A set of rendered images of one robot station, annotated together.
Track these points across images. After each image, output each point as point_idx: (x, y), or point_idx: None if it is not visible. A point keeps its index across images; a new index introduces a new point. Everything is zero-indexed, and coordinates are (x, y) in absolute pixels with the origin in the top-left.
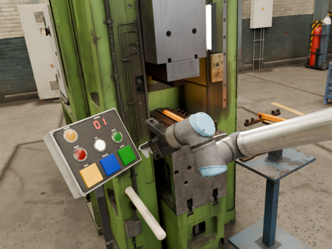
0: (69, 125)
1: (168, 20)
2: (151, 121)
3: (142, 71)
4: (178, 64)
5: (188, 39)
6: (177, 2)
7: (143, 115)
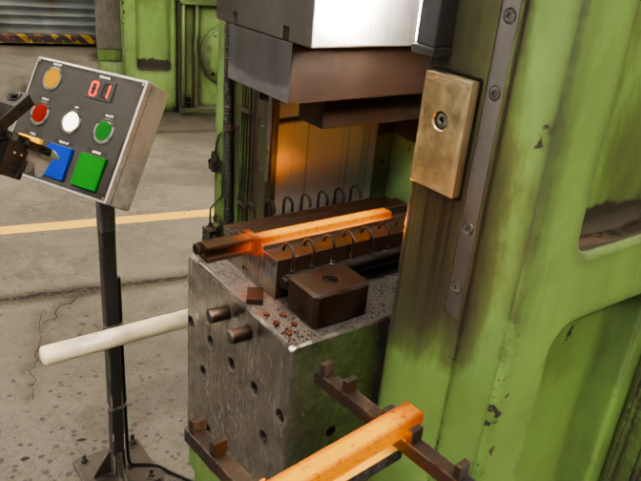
0: (63, 63)
1: None
2: (8, 94)
3: None
4: (249, 40)
5: None
6: None
7: (261, 159)
